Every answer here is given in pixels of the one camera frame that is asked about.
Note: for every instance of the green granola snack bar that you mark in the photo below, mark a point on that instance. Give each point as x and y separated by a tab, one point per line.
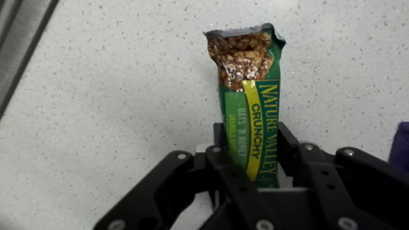
250	107

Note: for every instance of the stainless steel double sink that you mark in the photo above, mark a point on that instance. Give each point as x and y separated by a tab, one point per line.
13	43

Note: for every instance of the dark blue cloth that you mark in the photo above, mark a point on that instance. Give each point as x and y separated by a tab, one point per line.
401	145

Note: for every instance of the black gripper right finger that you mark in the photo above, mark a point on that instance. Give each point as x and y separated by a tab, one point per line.
362	187

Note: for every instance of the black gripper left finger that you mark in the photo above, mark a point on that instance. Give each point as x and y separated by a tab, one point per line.
170	192

